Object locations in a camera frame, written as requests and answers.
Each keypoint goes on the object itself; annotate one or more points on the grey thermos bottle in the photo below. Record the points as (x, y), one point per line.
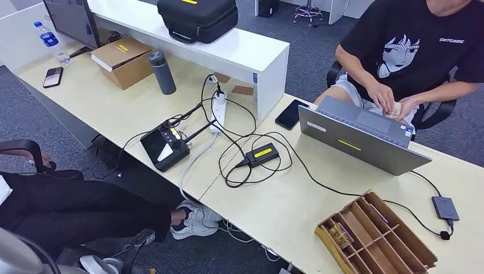
(162, 75)

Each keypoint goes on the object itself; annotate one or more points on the wooden compartment tray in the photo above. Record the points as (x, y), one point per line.
(378, 234)

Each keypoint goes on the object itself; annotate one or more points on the black remote controller with screen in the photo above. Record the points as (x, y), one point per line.
(162, 149)

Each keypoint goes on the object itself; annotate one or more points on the grey laptop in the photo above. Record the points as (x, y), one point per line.
(359, 147)

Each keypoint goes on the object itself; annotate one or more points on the person's right hand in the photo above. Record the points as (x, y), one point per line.
(382, 96)

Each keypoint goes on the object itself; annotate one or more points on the clear water bottle blue label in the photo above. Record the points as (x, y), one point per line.
(47, 38)

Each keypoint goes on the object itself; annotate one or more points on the cardboard box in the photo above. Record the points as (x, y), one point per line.
(124, 64)

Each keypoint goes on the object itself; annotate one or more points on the black monitor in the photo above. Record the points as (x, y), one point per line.
(72, 19)

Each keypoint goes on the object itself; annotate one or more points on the white desk partition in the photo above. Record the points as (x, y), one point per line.
(19, 34)

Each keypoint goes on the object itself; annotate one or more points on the white power strip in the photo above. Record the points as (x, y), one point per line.
(218, 113)

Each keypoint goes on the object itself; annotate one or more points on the black smartphone with reflective screen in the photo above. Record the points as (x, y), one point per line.
(53, 77)

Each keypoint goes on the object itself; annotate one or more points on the person's left hand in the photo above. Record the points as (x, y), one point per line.
(409, 104)

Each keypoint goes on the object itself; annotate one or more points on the black chair base leg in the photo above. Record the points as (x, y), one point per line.
(142, 237)

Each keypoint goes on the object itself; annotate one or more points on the white cabinet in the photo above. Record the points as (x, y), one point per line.
(340, 7)

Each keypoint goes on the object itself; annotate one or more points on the stack of cards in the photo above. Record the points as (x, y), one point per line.
(395, 110)

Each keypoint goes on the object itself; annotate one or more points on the white plug charger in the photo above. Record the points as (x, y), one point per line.
(212, 79)

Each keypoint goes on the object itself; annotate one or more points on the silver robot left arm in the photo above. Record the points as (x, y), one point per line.
(15, 253)

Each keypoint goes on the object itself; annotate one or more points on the brown cardboard piece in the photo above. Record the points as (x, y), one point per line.
(242, 90)
(221, 78)

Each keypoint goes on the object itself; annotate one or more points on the black computer tower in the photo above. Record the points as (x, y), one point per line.
(268, 7)

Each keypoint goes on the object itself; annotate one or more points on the black office chair armrest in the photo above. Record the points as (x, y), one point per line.
(22, 145)

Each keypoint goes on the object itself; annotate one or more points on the white desk shelf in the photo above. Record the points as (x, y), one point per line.
(242, 53)

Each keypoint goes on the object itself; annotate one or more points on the chrome stool base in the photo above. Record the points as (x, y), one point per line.
(308, 11)

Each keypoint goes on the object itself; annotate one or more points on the gold room key cards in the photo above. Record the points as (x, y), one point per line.
(340, 234)

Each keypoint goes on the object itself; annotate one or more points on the black carry case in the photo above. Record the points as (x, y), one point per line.
(196, 19)

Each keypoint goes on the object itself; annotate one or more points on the black adapter with yellow label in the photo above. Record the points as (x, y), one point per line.
(263, 154)

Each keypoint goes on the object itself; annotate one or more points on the black bag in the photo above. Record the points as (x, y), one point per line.
(109, 151)

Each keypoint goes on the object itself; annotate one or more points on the seated person in black trousers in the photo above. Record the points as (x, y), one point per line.
(75, 211)

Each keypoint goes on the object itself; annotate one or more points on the dark grey card reader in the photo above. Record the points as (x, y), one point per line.
(445, 208)

